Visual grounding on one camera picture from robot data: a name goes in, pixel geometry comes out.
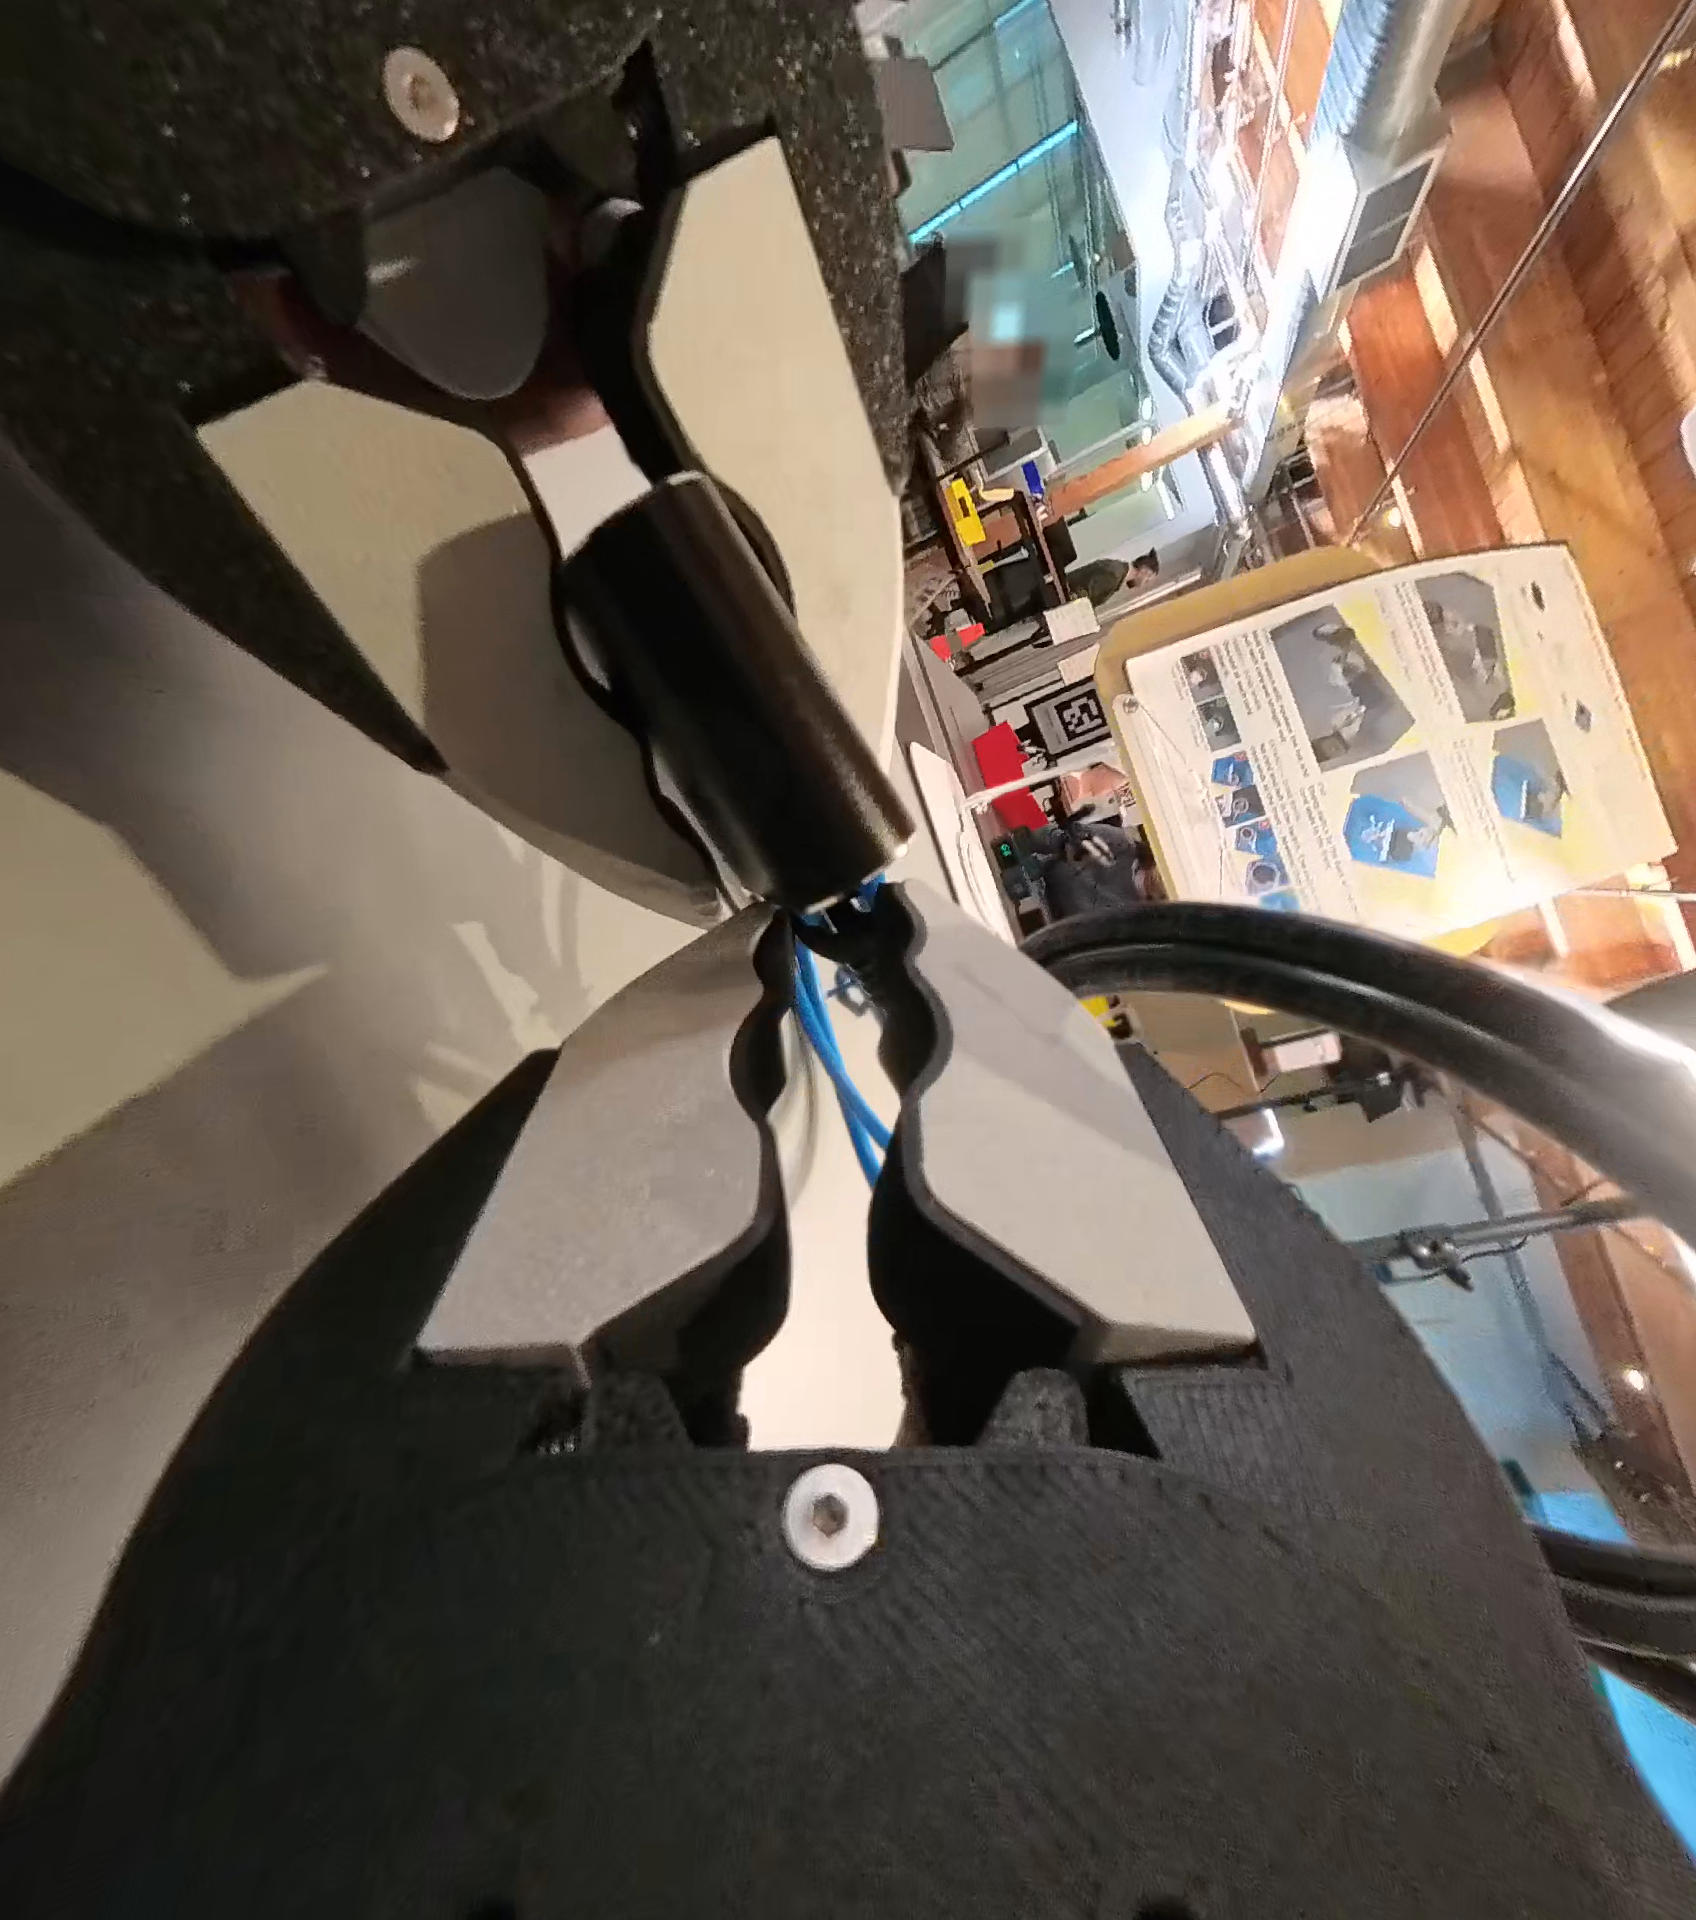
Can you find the silver air duct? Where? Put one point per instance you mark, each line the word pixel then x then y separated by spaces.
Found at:
pixel 1399 91

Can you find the yellow and black boxes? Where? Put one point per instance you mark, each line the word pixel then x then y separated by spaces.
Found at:
pixel 976 519

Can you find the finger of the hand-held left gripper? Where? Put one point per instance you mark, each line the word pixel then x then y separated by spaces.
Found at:
pixel 790 392
pixel 458 630

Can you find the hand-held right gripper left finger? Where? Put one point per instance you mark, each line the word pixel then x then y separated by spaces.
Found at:
pixel 624 1186

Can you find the person's left hand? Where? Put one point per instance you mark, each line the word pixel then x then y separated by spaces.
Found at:
pixel 557 420

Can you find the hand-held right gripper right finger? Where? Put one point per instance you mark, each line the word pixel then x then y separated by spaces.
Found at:
pixel 1074 1186

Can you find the red plastic bin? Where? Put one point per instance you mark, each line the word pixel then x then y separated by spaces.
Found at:
pixel 1004 785

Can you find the black ethernet adapter hub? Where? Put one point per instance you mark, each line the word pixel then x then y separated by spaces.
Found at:
pixel 728 692

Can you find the black and white tag board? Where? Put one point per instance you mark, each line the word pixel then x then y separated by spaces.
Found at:
pixel 1074 726

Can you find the instruction sheet on stand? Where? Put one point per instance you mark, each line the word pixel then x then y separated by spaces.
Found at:
pixel 1389 752

